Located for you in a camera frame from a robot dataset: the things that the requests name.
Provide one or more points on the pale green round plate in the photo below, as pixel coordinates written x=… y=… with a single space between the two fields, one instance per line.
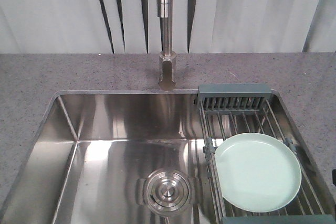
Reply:
x=257 y=172

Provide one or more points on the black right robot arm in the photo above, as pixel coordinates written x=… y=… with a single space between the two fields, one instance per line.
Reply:
x=334 y=176

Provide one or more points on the chrome kitchen faucet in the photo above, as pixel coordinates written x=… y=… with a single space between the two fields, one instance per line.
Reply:
x=167 y=61

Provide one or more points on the stainless steel sink basin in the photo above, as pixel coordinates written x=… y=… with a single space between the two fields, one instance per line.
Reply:
x=91 y=148

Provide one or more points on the round steel sink drain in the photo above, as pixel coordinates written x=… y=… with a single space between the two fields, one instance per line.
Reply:
x=167 y=192

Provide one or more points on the white pleated curtain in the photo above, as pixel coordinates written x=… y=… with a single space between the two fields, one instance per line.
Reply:
x=199 y=26

